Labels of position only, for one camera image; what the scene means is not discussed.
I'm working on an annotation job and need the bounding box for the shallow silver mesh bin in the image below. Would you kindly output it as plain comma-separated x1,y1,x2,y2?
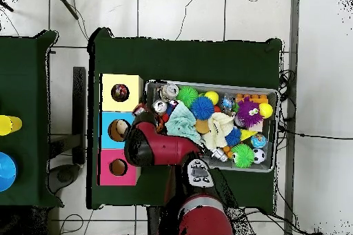
140,79,279,174

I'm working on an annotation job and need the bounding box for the black tripod leg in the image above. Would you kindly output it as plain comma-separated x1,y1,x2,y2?
0,0,14,12
52,0,80,21

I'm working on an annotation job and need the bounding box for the cream cloth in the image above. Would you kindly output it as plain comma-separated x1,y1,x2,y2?
203,112,235,151

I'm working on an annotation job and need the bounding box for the silver drink can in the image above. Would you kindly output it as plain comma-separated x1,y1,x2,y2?
160,83,179,101

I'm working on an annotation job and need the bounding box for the multicoloured knotted rag toy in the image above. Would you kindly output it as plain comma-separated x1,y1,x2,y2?
111,83,130,102

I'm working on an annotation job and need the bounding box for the blue spiky ball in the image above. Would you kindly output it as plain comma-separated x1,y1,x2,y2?
190,96,215,121

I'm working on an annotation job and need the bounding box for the purple spiky monster toy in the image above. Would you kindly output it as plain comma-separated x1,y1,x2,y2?
236,97,264,127

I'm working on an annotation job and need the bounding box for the green spiky ball with eyes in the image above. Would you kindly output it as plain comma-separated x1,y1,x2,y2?
230,143,255,169

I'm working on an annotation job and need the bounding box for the wooden box with three holes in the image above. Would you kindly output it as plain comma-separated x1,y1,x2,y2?
98,73,145,187

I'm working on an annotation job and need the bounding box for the dark green table cloth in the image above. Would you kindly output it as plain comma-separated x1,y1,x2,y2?
86,27,283,210
0,29,64,208

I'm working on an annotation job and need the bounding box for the yellow cup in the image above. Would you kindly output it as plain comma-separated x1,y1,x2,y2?
0,114,23,136

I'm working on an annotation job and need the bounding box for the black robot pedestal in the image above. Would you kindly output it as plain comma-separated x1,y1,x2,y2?
145,205,177,235

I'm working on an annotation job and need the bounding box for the black cable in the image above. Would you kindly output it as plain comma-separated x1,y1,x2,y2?
277,124,353,141

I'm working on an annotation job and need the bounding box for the small soccer ball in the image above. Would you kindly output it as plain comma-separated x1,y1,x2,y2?
252,147,266,164

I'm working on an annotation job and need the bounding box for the mint green cloth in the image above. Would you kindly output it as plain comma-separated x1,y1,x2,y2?
164,101,204,145

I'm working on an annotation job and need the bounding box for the orange toy building block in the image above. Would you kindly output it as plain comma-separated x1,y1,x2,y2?
235,93,269,105

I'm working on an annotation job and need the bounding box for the blue bowl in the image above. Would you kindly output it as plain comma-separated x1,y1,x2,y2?
0,152,19,192

